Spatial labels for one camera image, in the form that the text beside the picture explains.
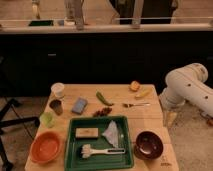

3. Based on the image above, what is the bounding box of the dark red grape bunch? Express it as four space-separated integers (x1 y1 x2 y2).
93 107 112 117

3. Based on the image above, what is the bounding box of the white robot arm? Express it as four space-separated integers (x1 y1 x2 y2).
159 63 213 127

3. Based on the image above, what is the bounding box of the dark brown bowl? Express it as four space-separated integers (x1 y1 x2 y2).
134 131 164 160

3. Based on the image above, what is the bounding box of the orange red bowl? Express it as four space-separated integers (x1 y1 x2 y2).
29 131 62 164

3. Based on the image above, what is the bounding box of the metal fork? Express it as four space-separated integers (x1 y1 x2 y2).
122 103 150 108

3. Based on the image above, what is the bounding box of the orange fruit half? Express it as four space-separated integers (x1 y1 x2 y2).
129 81 140 91

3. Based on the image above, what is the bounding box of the crumpled clear plastic bag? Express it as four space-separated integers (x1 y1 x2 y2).
102 121 119 148

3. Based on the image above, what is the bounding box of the green pepper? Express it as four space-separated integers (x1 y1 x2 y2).
96 92 114 106

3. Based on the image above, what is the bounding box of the green plastic tray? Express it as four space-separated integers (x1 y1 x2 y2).
64 116 134 171

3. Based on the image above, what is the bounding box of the tan wooden block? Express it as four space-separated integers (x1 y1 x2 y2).
75 128 99 138

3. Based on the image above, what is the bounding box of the white dish brush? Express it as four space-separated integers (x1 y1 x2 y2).
81 144 126 159

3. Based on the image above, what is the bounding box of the blue sponge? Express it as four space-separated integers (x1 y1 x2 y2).
71 98 88 114

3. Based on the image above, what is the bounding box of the dark brown cup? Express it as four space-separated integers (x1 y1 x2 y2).
49 99 63 115

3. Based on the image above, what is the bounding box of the white paper cup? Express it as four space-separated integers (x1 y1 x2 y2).
51 83 65 98

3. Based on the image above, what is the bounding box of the light green cup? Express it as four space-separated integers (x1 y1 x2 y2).
39 112 54 128

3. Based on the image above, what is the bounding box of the black office chair base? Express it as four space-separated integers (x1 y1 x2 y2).
0 99 40 171

